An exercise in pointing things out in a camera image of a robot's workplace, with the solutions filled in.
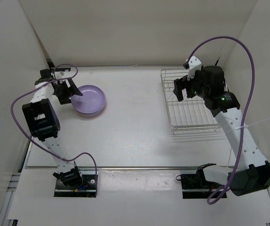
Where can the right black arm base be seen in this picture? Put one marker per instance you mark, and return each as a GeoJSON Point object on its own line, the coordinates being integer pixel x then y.
{"type": "Point", "coordinates": [192, 189]}

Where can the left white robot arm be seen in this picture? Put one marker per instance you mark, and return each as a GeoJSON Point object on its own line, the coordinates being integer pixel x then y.
{"type": "Point", "coordinates": [44, 124]}

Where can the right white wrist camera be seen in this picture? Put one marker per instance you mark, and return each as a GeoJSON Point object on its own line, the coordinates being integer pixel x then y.
{"type": "Point", "coordinates": [192, 65]}

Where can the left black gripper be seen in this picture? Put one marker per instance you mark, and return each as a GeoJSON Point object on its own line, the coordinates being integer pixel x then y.
{"type": "Point", "coordinates": [70, 91]}

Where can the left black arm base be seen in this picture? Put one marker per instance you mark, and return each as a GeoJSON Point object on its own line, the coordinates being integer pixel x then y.
{"type": "Point", "coordinates": [76, 183]}

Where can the pink plastic plate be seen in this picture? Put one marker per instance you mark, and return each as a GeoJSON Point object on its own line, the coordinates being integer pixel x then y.
{"type": "Point", "coordinates": [91, 115]}

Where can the white plastic plate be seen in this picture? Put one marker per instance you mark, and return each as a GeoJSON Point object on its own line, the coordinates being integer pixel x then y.
{"type": "Point", "coordinates": [90, 109]}

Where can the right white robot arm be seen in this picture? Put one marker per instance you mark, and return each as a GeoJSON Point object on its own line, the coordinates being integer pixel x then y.
{"type": "Point", "coordinates": [251, 171]}

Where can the white zip tie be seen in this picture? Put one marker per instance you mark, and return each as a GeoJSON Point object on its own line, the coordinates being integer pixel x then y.
{"type": "Point", "coordinates": [249, 125]}

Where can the purple plastic plate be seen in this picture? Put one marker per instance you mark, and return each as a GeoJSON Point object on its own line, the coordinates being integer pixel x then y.
{"type": "Point", "coordinates": [92, 95]}

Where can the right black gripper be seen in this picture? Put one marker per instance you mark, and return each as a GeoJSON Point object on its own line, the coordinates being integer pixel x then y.
{"type": "Point", "coordinates": [183, 83]}

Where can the metal wire dish rack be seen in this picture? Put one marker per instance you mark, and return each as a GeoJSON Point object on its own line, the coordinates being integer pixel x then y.
{"type": "Point", "coordinates": [189, 115]}

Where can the black label sticker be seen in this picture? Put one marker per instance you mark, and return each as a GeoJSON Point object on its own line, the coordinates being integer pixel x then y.
{"type": "Point", "coordinates": [65, 69]}

